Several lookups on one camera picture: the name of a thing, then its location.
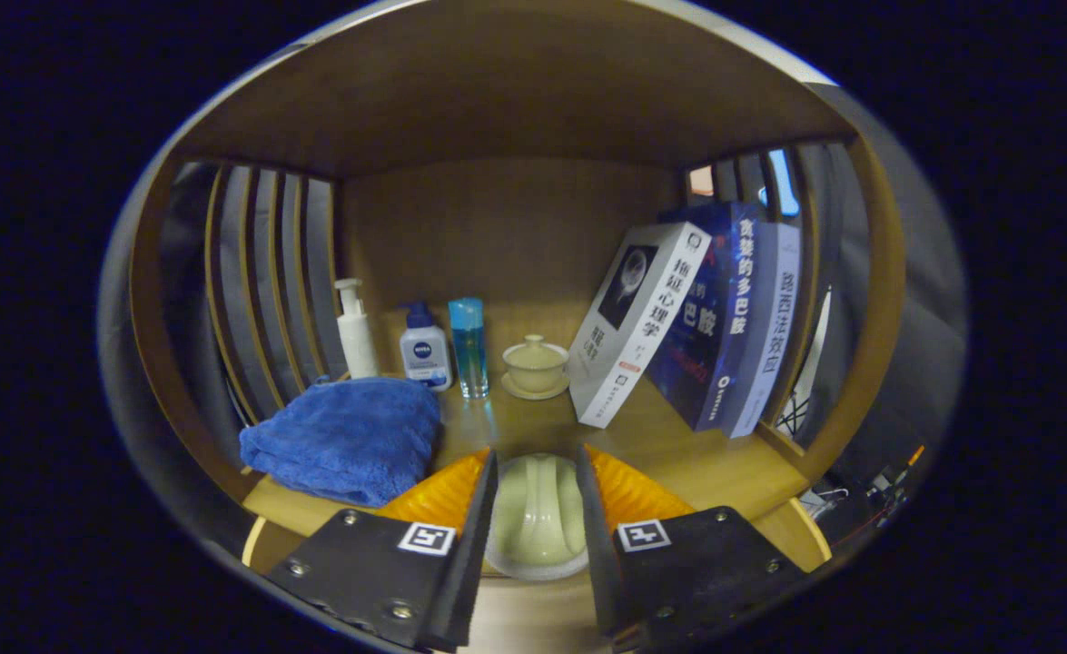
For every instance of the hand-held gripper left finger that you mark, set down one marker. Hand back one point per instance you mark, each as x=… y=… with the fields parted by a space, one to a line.
x=469 y=563

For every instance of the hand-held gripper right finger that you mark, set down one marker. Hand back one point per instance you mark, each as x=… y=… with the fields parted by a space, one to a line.
x=598 y=563

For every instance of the pale green brush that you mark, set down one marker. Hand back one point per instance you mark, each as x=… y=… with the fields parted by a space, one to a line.
x=538 y=518

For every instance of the wooden countertop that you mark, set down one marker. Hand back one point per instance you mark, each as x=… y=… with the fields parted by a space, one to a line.
x=678 y=463

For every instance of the wooden cabinet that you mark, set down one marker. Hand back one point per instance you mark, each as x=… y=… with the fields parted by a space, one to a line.
x=497 y=82

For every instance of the blue folded towel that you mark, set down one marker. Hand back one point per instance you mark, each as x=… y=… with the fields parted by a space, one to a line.
x=342 y=436

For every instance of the beige lidded tea cup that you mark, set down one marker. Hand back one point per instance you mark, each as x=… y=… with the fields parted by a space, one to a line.
x=535 y=363

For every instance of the clear blue bottle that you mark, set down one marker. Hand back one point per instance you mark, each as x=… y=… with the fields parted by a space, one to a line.
x=469 y=350

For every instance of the white bottle with blue cap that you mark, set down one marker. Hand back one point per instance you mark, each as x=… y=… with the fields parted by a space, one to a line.
x=424 y=354

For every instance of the white book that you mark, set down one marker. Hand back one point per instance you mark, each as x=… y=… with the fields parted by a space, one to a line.
x=633 y=336

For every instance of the white pump bottle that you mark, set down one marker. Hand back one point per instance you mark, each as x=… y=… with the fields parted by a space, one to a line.
x=358 y=341

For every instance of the dark blue book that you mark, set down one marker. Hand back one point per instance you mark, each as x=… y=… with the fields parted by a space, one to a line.
x=715 y=327

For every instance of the pale grey-blue book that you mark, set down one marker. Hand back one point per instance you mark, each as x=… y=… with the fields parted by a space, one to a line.
x=769 y=318

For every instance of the black and orange device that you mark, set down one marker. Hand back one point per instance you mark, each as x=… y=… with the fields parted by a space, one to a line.
x=892 y=477

